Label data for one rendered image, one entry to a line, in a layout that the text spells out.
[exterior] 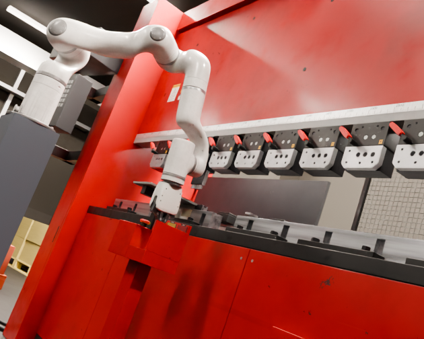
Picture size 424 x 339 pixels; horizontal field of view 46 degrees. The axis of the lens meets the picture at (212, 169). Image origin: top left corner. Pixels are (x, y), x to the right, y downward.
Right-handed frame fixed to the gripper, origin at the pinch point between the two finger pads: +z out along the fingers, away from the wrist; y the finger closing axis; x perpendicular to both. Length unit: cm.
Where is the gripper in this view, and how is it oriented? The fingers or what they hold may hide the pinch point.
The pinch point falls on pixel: (158, 226)
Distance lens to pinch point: 175.5
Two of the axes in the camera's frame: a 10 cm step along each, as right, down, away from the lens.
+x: 6.9, 0.8, -7.2
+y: -6.7, -3.1, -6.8
